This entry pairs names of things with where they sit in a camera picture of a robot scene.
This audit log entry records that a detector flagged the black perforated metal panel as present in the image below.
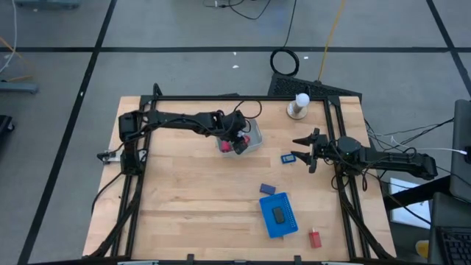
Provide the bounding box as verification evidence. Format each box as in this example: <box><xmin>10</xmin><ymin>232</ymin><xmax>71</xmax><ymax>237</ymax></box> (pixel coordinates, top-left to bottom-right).
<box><xmin>267</xmin><ymin>72</ymin><xmax>364</xmax><ymax>100</ymax></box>

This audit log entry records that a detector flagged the white usb cable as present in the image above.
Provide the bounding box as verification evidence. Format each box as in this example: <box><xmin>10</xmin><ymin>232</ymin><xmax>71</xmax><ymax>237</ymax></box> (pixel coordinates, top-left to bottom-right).
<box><xmin>389</xmin><ymin>135</ymin><xmax>468</xmax><ymax>155</ymax></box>

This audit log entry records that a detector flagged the small navy blue box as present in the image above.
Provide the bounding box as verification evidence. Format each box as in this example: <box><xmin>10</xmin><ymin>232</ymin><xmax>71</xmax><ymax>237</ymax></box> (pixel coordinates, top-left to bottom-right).
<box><xmin>259</xmin><ymin>183</ymin><xmax>277</xmax><ymax>197</ymax></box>

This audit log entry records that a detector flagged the black coiled cable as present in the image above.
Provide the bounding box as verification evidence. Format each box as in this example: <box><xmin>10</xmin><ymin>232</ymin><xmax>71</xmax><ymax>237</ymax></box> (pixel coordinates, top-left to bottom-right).
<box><xmin>269</xmin><ymin>0</ymin><xmax>301</xmax><ymax>77</ymax></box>

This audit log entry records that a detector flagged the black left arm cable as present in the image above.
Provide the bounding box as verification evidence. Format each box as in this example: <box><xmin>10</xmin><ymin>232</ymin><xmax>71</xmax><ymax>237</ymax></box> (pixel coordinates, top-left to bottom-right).
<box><xmin>233</xmin><ymin>99</ymin><xmax>263</xmax><ymax>134</ymax></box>

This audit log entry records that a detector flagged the white paper sheet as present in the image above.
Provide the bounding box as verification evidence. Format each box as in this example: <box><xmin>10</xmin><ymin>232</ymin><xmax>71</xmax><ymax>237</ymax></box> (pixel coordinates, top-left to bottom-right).
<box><xmin>389</xmin><ymin>177</ymin><xmax>431</xmax><ymax>230</ymax></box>

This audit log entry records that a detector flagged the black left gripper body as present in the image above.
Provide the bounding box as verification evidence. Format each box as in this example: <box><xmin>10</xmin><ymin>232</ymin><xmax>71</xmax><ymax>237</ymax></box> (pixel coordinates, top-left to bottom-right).
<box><xmin>216</xmin><ymin>109</ymin><xmax>248</xmax><ymax>143</ymax></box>

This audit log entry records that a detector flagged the black floor cable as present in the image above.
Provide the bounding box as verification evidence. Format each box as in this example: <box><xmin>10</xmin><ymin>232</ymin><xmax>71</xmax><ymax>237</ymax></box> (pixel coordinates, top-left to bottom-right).
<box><xmin>202</xmin><ymin>0</ymin><xmax>273</xmax><ymax>21</ymax></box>

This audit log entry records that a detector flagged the red wall charger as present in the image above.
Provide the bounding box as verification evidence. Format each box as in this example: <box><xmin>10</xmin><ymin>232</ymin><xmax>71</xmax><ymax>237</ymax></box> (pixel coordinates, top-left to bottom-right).
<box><xmin>308</xmin><ymin>227</ymin><xmax>323</xmax><ymax>250</ymax></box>

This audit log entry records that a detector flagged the yellow cable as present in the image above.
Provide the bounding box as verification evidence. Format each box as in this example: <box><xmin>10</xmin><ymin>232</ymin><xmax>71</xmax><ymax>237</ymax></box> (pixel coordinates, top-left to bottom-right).
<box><xmin>316</xmin><ymin>0</ymin><xmax>347</xmax><ymax>82</ymax></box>

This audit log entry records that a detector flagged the grey laptop lid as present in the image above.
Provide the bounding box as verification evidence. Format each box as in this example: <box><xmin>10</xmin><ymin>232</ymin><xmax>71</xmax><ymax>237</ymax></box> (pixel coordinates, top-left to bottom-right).
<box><xmin>449</xmin><ymin>98</ymin><xmax>471</xmax><ymax>203</ymax></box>

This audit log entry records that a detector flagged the small black box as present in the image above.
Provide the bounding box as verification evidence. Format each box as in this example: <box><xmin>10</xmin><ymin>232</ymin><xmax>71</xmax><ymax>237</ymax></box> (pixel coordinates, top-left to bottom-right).
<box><xmin>272</xmin><ymin>206</ymin><xmax>286</xmax><ymax>225</ymax></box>

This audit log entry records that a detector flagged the white translucent plastic bin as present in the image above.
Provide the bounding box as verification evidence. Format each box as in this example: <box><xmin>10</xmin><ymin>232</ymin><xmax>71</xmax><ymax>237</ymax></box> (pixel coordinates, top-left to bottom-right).
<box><xmin>216</xmin><ymin>118</ymin><xmax>264</xmax><ymax>158</ymax></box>

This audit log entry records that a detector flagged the black laptop keyboard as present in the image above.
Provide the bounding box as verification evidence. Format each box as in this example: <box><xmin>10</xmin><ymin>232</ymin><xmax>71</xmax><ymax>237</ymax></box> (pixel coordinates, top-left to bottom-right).
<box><xmin>428</xmin><ymin>191</ymin><xmax>471</xmax><ymax>265</ymax></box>

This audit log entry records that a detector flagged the blue plastic slotted basket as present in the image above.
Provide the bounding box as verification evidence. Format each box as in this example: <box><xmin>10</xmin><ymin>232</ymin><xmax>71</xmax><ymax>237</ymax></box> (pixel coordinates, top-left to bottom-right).
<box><xmin>258</xmin><ymin>191</ymin><xmax>300</xmax><ymax>239</ymax></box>

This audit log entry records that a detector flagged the white floor cable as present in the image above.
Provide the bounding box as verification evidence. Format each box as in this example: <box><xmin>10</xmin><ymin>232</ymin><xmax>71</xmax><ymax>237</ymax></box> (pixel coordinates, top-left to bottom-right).
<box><xmin>0</xmin><ymin>0</ymin><xmax>18</xmax><ymax>74</ymax></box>

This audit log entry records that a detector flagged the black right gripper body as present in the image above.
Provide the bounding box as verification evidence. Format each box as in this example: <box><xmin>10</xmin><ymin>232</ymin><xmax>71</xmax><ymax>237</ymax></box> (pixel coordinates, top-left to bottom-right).
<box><xmin>308</xmin><ymin>127</ymin><xmax>334</xmax><ymax>174</ymax></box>

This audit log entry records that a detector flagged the white bulb lamp, wooden base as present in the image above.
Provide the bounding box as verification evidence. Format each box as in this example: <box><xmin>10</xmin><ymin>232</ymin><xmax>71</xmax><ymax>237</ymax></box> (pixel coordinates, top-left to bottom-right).
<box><xmin>286</xmin><ymin>92</ymin><xmax>311</xmax><ymax>121</ymax></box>

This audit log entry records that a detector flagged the black aluminium table frame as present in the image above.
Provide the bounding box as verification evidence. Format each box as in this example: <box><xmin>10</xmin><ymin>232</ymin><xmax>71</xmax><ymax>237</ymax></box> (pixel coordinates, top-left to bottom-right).
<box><xmin>84</xmin><ymin>82</ymin><xmax>397</xmax><ymax>265</ymax></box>

